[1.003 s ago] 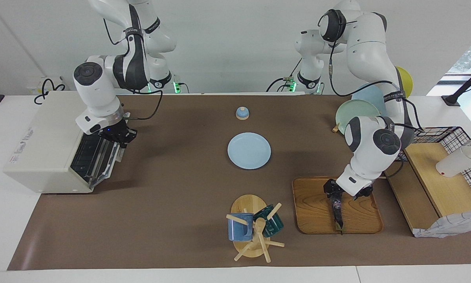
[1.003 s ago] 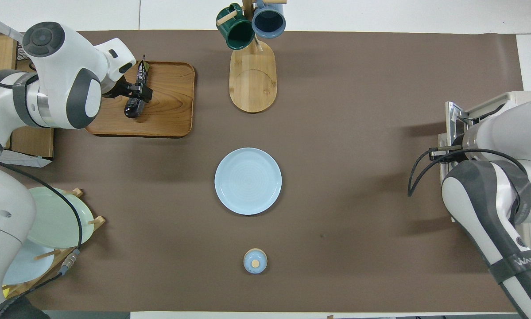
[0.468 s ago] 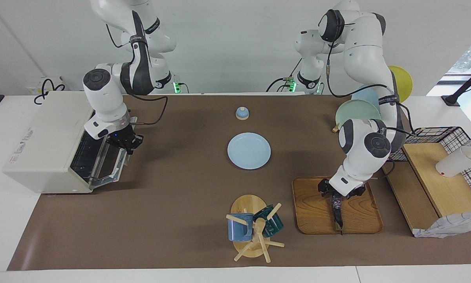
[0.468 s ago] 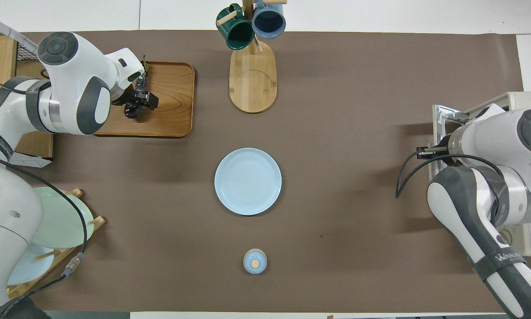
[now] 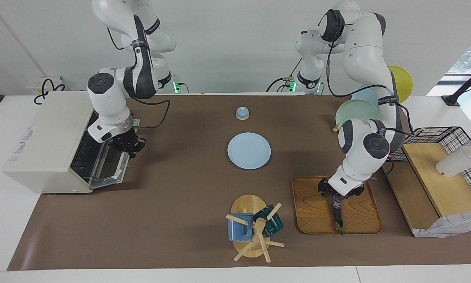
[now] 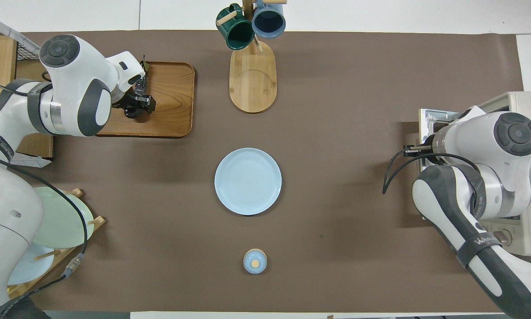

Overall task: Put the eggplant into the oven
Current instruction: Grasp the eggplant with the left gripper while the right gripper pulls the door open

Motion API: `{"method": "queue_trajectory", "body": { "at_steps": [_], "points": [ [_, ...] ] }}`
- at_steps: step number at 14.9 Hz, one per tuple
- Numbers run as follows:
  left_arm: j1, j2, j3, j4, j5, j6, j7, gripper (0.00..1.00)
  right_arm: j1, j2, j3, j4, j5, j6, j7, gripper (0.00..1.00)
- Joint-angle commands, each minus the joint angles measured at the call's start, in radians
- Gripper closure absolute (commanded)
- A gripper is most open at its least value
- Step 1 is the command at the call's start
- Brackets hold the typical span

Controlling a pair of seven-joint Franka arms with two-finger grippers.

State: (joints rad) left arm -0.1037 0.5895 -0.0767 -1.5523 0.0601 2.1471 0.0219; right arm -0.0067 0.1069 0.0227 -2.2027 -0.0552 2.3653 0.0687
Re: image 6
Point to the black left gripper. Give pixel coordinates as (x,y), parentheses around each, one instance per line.
(139,104)

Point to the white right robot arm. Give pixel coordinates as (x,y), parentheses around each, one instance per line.
(482,177)

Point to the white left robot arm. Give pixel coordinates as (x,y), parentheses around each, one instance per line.
(70,88)

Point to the brown wooden tray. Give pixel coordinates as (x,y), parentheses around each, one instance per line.
(172,102)

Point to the dark green mug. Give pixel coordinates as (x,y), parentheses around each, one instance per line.
(236,31)

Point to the wooden mug tree stand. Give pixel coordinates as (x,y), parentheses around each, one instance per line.
(253,84)

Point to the grey white cloth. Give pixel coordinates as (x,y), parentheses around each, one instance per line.
(35,160)

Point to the wooden plate rack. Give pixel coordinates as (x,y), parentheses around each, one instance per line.
(94,220)

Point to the blue mug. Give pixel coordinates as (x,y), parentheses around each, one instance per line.
(269,20)

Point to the pale green plate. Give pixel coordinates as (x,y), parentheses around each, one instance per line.
(61,221)

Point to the brown table mat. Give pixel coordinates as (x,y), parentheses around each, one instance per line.
(336,133)

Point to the small blue wooden-knob lid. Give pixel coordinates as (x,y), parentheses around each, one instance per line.
(255,261)

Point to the light blue racked plate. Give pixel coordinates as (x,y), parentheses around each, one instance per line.
(30,270)

